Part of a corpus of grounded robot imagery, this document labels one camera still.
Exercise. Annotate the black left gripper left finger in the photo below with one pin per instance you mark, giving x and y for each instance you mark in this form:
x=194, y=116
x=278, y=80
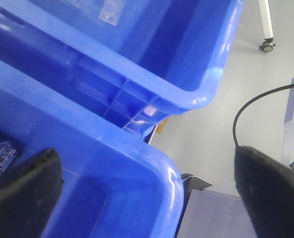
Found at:
x=28, y=194

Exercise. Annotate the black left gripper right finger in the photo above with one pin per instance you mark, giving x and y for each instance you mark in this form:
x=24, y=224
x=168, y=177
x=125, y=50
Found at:
x=267, y=190

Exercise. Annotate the packaged part in crate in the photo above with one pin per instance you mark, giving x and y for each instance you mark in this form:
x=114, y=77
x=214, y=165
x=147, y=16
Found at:
x=1, y=158

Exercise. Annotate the blue plastic crate left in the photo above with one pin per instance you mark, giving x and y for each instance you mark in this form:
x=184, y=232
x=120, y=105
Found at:
x=114, y=185

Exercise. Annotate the white caster leg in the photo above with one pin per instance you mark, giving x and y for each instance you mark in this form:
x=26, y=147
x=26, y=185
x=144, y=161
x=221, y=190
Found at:
x=265, y=15

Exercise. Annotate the blue crate rear left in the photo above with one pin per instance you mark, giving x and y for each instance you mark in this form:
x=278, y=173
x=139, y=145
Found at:
x=132, y=62

